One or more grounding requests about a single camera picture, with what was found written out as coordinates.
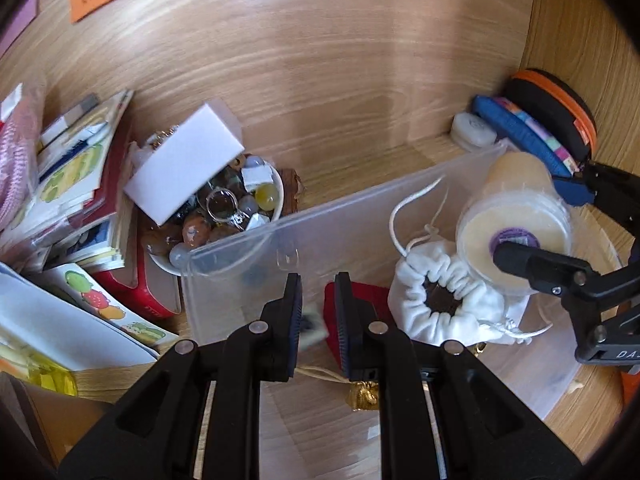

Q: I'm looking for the clear tub of cotton pads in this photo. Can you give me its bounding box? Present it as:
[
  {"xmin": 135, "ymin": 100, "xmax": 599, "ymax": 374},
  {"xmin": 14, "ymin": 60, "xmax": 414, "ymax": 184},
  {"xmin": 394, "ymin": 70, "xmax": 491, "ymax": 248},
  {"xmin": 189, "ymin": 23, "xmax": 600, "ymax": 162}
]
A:
[{"xmin": 455, "ymin": 152, "xmax": 573, "ymax": 298}]

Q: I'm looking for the pink knit in plastic bag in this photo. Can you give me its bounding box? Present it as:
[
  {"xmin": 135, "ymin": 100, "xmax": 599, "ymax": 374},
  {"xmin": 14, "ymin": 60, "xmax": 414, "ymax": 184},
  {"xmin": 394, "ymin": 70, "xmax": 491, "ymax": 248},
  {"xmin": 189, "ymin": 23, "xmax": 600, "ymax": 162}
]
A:
[{"xmin": 0, "ymin": 80, "xmax": 48, "ymax": 233}]

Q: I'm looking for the small black and white trinket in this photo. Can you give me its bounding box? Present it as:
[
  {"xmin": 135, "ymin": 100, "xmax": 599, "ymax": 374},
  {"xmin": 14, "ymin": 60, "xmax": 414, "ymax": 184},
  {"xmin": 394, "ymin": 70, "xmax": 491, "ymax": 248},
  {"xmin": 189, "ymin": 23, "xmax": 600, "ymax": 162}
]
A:
[{"xmin": 298, "ymin": 307, "xmax": 328, "ymax": 348}]

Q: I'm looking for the small white round case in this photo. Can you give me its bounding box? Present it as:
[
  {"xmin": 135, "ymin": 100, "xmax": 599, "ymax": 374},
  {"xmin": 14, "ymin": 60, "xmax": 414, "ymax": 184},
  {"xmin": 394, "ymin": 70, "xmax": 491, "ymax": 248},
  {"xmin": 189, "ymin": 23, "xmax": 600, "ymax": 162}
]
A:
[{"xmin": 450, "ymin": 112, "xmax": 498, "ymax": 152}]

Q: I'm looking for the white bowl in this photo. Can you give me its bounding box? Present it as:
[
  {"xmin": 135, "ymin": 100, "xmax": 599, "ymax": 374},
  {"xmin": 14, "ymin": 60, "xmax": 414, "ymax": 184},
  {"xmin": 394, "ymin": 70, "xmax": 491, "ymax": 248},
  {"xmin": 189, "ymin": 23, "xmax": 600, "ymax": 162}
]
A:
[{"xmin": 142, "ymin": 152, "xmax": 286, "ymax": 277}]

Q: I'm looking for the gold foil charm with cord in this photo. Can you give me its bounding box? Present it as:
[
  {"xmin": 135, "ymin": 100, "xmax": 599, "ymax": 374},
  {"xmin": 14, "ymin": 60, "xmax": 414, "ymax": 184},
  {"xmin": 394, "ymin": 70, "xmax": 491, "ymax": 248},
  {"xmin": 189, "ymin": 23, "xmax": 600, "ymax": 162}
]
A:
[{"xmin": 295, "ymin": 366, "xmax": 382, "ymax": 412}]

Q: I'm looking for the gold chain trinket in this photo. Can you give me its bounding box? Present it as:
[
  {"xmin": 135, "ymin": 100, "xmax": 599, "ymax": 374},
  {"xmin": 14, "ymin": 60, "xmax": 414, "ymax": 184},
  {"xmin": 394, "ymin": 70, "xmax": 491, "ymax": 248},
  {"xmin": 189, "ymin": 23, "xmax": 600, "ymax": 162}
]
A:
[{"xmin": 149, "ymin": 126, "xmax": 182, "ymax": 150}]

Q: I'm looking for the yellow plastic packet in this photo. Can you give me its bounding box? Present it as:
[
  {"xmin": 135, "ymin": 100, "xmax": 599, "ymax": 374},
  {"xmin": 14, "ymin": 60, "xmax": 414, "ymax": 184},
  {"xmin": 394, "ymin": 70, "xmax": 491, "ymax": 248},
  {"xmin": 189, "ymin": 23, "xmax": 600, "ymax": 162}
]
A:
[{"xmin": 0, "ymin": 345, "xmax": 81, "ymax": 397}]

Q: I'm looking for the multicolour patterned pouch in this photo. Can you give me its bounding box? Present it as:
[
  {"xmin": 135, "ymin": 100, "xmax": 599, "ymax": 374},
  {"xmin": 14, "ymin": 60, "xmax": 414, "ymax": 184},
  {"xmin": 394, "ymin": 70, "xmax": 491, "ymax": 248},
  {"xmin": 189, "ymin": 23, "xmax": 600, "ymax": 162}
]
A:
[{"xmin": 492, "ymin": 97, "xmax": 581, "ymax": 173}]

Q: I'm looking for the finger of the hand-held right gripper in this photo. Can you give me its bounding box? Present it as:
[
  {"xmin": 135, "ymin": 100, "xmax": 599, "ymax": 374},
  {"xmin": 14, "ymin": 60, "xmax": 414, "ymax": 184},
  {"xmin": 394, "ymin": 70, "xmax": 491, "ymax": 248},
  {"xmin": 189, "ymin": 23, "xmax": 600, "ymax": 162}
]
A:
[
  {"xmin": 493, "ymin": 241, "xmax": 640, "ymax": 332},
  {"xmin": 552, "ymin": 161, "xmax": 640, "ymax": 241}
]

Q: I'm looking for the large red box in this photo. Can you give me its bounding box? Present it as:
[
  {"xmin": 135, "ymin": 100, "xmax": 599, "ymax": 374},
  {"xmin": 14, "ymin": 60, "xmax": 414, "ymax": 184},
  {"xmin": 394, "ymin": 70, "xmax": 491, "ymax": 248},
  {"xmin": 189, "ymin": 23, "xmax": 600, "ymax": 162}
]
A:
[{"xmin": 90, "ymin": 200, "xmax": 183, "ymax": 320}]

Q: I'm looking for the silver ring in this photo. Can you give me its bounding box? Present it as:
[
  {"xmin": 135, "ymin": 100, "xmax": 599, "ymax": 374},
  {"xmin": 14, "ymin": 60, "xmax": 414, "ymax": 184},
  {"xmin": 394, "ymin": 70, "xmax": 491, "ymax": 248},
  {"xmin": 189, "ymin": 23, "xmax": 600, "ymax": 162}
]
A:
[{"xmin": 206, "ymin": 187, "xmax": 242, "ymax": 223}]

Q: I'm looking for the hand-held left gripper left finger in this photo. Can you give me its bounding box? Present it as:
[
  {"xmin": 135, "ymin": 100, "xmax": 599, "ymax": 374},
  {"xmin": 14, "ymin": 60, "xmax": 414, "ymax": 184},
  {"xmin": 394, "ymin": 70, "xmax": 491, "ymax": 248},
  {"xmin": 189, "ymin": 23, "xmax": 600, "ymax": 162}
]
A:
[{"xmin": 57, "ymin": 272, "xmax": 304, "ymax": 480}]

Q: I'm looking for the small red box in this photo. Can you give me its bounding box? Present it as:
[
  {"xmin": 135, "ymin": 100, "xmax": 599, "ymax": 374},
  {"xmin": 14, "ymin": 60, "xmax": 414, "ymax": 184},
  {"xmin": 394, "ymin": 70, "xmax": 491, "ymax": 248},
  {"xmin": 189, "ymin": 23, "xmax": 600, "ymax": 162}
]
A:
[{"xmin": 323, "ymin": 281, "xmax": 393, "ymax": 376}]

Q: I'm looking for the purple paper sheet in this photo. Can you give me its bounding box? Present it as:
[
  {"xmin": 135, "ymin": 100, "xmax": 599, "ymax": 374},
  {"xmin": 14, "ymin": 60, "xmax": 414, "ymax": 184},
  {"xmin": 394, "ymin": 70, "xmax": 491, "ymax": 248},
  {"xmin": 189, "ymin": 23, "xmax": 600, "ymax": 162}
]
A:
[{"xmin": 0, "ymin": 0, "xmax": 40, "ymax": 58}]

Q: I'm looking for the brown wooden ornament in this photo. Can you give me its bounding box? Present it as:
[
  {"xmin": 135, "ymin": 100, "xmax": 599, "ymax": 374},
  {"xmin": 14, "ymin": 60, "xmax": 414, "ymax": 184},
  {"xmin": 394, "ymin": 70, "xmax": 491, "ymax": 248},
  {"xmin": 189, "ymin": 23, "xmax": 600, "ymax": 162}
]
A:
[{"xmin": 277, "ymin": 167, "xmax": 306, "ymax": 213}]

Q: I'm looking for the stack of sticker cards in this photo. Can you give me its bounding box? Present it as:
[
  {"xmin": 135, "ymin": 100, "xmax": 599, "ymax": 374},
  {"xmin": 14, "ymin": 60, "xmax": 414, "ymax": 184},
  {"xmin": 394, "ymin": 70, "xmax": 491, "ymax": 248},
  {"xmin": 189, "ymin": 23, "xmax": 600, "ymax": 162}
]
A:
[{"xmin": 0, "ymin": 89, "xmax": 136, "ymax": 272}]

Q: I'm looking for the white rectangular box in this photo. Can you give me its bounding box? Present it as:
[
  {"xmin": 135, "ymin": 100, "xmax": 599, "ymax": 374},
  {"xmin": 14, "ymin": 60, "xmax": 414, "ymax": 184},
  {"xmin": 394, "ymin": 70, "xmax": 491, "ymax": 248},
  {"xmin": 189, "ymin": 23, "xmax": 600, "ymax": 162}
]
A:
[{"xmin": 122, "ymin": 102, "xmax": 246, "ymax": 226}]

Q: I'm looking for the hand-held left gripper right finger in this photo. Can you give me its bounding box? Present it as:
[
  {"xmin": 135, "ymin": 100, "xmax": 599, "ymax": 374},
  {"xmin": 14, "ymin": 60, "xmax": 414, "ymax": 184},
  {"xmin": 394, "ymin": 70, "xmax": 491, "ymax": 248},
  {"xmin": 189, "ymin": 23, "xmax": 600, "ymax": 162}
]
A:
[{"xmin": 334, "ymin": 271, "xmax": 583, "ymax": 480}]

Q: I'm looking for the blue fabric pouch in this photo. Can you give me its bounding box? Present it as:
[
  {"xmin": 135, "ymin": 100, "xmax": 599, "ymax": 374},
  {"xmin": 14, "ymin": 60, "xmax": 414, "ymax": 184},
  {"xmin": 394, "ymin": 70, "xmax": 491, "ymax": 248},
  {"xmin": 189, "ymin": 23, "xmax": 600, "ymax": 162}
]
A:
[{"xmin": 472, "ymin": 94, "xmax": 575, "ymax": 178}]

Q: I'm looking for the fruit sticker sheet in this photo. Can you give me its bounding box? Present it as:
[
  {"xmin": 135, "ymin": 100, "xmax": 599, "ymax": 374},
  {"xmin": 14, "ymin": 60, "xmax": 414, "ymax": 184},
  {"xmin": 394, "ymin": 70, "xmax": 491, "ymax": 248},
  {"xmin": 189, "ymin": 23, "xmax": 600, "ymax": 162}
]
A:
[{"xmin": 37, "ymin": 262, "xmax": 180, "ymax": 356}]

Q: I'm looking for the pile of polished stones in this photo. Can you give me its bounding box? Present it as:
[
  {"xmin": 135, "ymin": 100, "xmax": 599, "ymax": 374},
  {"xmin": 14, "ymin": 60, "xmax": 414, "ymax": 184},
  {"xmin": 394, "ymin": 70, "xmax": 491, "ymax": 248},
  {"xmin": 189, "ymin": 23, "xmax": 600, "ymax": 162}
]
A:
[{"xmin": 142, "ymin": 152, "xmax": 281, "ymax": 261}]

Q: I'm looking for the black and orange zip case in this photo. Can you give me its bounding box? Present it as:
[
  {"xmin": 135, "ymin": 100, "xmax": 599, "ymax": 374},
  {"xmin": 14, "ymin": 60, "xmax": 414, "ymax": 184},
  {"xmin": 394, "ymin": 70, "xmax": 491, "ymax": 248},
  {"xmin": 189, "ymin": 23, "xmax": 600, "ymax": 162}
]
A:
[{"xmin": 502, "ymin": 67, "xmax": 598, "ymax": 176}]

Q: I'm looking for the white booklet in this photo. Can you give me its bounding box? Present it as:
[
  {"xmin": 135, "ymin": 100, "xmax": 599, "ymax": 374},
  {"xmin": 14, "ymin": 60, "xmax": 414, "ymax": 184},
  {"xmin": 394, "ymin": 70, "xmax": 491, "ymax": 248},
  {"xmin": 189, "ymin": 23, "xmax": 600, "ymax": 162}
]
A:
[{"xmin": 0, "ymin": 260, "xmax": 161, "ymax": 376}]

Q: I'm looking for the white drawstring pouch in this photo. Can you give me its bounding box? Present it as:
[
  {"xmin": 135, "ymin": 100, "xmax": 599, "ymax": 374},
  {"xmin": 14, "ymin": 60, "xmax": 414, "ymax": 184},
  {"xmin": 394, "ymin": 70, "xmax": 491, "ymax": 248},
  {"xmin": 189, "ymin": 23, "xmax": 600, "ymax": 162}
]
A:
[{"xmin": 389, "ymin": 175, "xmax": 553, "ymax": 347}]

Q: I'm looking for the brown cardboard box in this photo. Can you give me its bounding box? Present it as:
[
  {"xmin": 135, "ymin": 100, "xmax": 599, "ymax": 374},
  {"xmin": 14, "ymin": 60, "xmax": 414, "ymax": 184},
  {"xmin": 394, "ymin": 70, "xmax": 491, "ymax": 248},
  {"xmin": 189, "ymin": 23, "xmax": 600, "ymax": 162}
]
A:
[{"xmin": 0, "ymin": 370, "xmax": 116, "ymax": 466}]

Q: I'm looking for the clear plastic storage bin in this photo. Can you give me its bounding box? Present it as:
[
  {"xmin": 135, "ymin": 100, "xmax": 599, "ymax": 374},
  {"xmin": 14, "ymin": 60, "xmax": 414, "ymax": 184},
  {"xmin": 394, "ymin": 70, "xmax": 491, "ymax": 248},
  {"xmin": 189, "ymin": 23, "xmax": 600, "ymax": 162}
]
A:
[{"xmin": 179, "ymin": 142, "xmax": 583, "ymax": 480}]

